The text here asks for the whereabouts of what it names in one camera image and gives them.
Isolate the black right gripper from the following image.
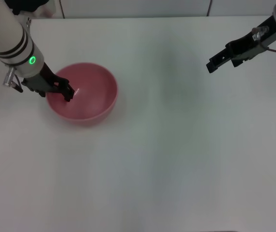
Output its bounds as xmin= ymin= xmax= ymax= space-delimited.
xmin=206 ymin=15 xmax=276 ymax=74

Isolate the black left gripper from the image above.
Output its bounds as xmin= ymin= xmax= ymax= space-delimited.
xmin=21 ymin=62 xmax=76 ymax=102

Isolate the pink plastic bowl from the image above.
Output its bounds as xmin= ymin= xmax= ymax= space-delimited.
xmin=46 ymin=62 xmax=118 ymax=127

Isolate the black and white background object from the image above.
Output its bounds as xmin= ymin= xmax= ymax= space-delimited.
xmin=6 ymin=0 xmax=57 ymax=19

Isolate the thin brown cable with plugs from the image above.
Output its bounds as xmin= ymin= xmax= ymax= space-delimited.
xmin=251 ymin=26 xmax=276 ymax=54

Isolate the black cable with metal plug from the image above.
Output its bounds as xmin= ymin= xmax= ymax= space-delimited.
xmin=2 ymin=67 xmax=24 ymax=93

